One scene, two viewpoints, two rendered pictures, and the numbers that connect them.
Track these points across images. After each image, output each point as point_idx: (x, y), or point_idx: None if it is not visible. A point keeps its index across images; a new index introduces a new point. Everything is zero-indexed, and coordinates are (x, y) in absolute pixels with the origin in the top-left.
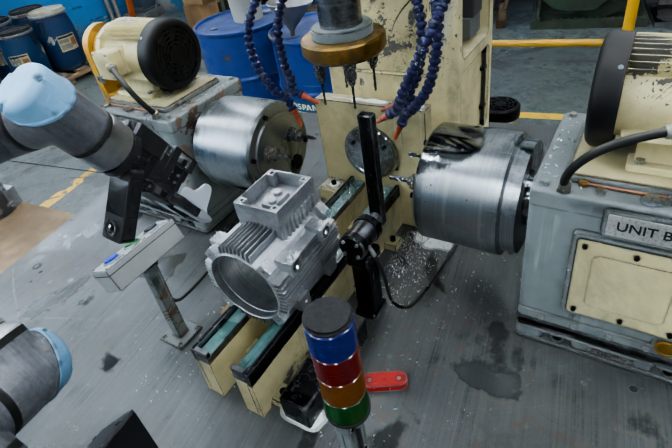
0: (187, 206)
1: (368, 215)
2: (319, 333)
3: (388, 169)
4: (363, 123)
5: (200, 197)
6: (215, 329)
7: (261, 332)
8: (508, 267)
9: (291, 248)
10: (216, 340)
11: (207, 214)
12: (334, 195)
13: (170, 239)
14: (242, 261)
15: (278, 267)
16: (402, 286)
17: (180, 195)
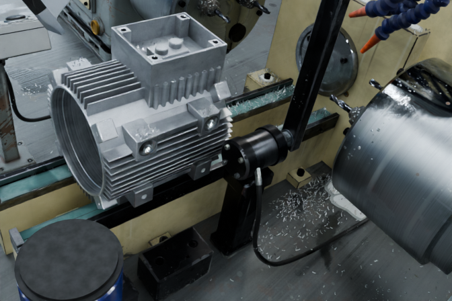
0: None
1: (278, 130)
2: (29, 288)
3: (336, 89)
4: (329, 1)
5: None
6: (27, 174)
7: (88, 203)
8: (422, 277)
9: (155, 121)
10: (20, 187)
11: (56, 21)
12: (258, 90)
13: (31, 42)
14: (79, 106)
15: (123, 137)
16: (281, 234)
17: None
